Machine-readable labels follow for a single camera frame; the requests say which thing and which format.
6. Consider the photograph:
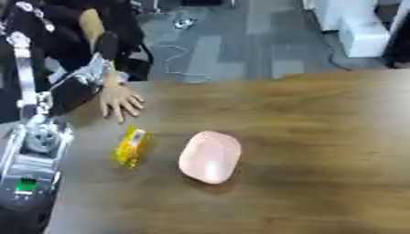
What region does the person's hand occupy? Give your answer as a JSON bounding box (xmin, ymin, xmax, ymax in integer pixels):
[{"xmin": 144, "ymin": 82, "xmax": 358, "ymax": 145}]
[{"xmin": 97, "ymin": 85, "xmax": 147, "ymax": 124}]

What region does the yellow snack packet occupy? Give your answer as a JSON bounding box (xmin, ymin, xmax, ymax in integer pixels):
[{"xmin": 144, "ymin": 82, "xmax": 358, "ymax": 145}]
[{"xmin": 113, "ymin": 125, "xmax": 153, "ymax": 169}]

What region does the person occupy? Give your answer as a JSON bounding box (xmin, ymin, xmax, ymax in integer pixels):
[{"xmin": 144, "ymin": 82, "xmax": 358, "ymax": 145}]
[{"xmin": 38, "ymin": 0, "xmax": 157, "ymax": 90}]

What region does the small silver floor object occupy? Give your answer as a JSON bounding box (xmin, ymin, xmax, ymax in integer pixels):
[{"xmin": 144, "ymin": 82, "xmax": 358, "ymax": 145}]
[{"xmin": 171, "ymin": 17, "xmax": 200, "ymax": 30}]

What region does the white cabinet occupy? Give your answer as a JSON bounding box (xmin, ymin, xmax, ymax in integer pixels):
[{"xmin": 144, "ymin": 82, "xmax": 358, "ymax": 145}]
[{"xmin": 302, "ymin": 0, "xmax": 393, "ymax": 59}]

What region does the black object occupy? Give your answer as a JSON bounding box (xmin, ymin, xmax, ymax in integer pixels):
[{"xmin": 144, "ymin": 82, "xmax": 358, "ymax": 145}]
[{"xmin": 379, "ymin": 16, "xmax": 410, "ymax": 69}]

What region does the white cable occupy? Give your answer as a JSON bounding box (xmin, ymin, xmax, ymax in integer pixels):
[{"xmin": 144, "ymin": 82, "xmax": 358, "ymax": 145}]
[{"xmin": 156, "ymin": 45, "xmax": 213, "ymax": 84}]

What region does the black cable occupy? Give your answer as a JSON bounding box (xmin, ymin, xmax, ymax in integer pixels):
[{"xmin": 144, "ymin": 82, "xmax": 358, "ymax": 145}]
[{"xmin": 318, "ymin": 28, "xmax": 356, "ymax": 71}]

